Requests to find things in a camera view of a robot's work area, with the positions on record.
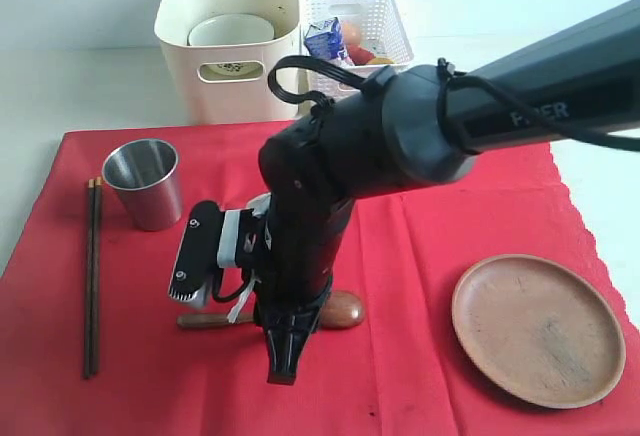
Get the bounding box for yellow lemon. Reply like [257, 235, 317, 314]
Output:
[366, 57, 395, 66]

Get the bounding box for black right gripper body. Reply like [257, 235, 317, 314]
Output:
[253, 285, 331, 336]

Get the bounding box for dark wooden chopstick left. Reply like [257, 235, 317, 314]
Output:
[83, 179, 95, 379]

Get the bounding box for brown wooden spoon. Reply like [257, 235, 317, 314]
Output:
[177, 290, 365, 330]

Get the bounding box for brown wooden plate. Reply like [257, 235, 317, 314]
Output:
[451, 254, 626, 409]

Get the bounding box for cream plastic bin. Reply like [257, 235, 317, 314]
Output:
[154, 0, 301, 124]

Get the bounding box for blue milk carton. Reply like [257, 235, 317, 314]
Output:
[303, 17, 353, 67]

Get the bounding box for red table cloth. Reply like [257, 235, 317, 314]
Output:
[1, 130, 639, 435]

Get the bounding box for steel cup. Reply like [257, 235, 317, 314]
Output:
[102, 138, 183, 231]

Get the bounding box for red toy shrimp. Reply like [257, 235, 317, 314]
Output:
[347, 46, 380, 66]

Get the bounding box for dark wooden chopstick right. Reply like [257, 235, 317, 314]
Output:
[90, 177, 102, 376]

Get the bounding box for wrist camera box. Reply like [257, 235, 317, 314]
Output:
[166, 199, 256, 311]

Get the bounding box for brown egg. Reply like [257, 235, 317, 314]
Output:
[341, 21, 362, 46]

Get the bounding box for white ceramic bowl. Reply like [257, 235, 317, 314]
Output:
[187, 14, 275, 46]

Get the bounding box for dark wooden chopstick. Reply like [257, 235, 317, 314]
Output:
[83, 179, 95, 379]
[90, 177, 102, 376]

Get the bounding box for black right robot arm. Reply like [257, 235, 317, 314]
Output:
[256, 0, 639, 385]

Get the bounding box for white perforated basket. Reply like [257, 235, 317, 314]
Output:
[300, 0, 414, 72]

